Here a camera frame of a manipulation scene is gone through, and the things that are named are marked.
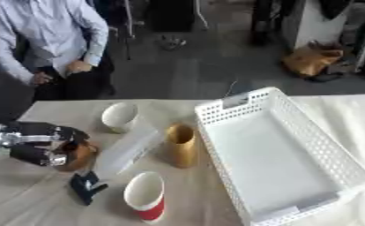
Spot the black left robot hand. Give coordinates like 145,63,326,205
6,121,92,168

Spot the brown round object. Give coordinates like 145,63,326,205
51,139,100,173

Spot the person's hand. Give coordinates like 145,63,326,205
28,71,56,87
63,59,95,76

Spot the black binder clip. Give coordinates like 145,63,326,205
68,170,110,207

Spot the person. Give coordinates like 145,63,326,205
0,0,116,102

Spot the red and white paper cup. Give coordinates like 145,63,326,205
122,171,168,224

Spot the gold cylindrical cup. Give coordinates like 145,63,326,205
160,123,200,170

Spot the white perforated plastic basket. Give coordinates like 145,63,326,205
193,86,365,226

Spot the brown bag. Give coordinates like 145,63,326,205
279,41,346,79

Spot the white cabinet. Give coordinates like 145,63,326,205
281,0,359,51

